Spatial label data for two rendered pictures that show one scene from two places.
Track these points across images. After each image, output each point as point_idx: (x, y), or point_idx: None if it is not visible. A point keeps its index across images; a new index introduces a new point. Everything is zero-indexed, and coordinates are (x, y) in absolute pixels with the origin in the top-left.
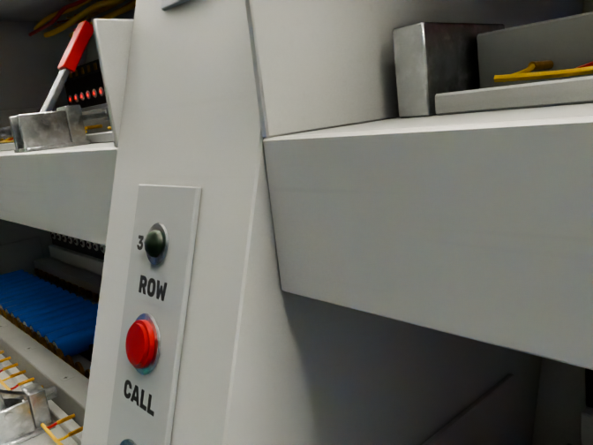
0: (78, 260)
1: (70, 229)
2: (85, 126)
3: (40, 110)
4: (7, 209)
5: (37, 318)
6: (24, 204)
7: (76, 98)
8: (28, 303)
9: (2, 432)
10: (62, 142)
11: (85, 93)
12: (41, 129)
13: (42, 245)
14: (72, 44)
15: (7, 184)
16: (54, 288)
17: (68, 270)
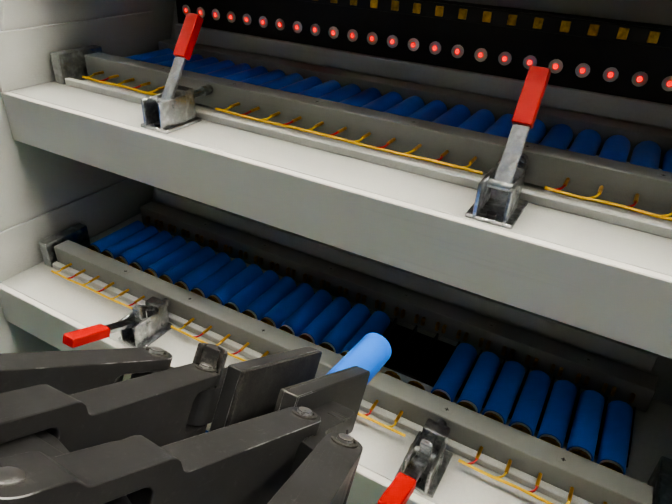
0: (227, 218)
1: (621, 335)
2: (445, 152)
3: (138, 17)
4: (429, 267)
5: (279, 312)
6: (495, 280)
7: (201, 13)
8: (232, 285)
9: (434, 474)
10: (515, 208)
11: (223, 12)
12: (514, 200)
13: (137, 183)
14: (539, 98)
15: (454, 249)
16: (227, 258)
17: (218, 230)
